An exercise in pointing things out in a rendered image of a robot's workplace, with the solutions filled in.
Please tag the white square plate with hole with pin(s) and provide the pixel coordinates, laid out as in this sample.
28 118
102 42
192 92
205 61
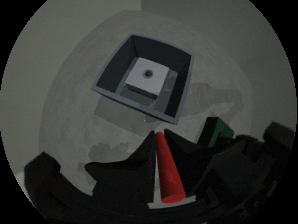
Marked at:
147 78

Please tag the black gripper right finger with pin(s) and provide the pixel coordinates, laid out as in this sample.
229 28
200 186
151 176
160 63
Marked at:
194 162

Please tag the red peg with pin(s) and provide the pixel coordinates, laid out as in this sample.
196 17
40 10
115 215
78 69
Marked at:
171 188

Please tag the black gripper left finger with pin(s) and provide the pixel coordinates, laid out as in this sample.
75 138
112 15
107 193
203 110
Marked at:
138 170

